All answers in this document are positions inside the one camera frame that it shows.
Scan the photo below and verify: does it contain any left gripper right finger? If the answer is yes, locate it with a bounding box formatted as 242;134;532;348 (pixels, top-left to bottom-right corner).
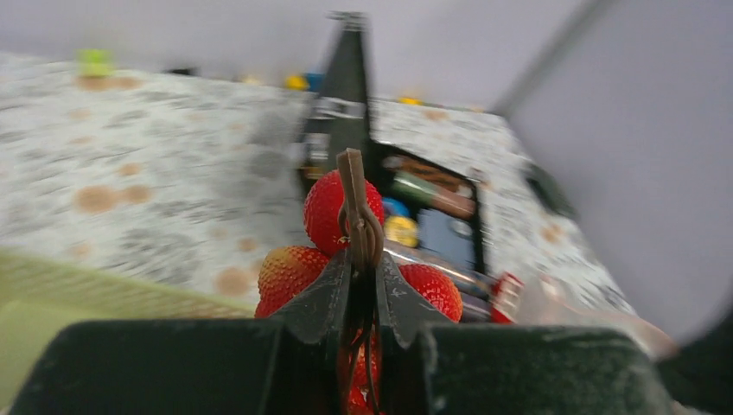
377;254;672;414

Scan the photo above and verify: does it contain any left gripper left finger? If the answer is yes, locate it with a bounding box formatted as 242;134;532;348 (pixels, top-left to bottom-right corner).
10;251;352;414

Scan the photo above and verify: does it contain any clear zip top bag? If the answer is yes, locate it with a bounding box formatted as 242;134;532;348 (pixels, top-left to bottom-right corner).
514;275;679;360

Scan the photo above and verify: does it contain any red strawberry bunch toy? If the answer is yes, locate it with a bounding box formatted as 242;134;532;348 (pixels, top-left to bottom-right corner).
255;149;462;414

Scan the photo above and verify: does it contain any red lego brick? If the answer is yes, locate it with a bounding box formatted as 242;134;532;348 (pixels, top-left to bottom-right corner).
490;272;524;324

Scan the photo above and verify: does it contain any blue playing cards deck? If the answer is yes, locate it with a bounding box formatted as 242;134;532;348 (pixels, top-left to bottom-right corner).
417;209;475;269

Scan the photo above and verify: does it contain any yellow big blind button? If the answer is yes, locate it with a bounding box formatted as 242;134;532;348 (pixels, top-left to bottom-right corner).
384;215;419;248

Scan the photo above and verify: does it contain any black poker chip case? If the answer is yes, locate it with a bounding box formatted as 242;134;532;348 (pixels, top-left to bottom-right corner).
295;12;492;322

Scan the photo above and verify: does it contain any dark grey lego baseplate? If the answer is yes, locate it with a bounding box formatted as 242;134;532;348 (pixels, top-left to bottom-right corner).
523;163;577;220

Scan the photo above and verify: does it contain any green plastic basket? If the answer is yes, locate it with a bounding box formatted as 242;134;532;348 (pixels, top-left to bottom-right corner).
1;247;254;409

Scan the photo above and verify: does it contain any green block at wall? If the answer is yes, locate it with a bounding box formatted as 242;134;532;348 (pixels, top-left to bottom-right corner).
77;48;114;78

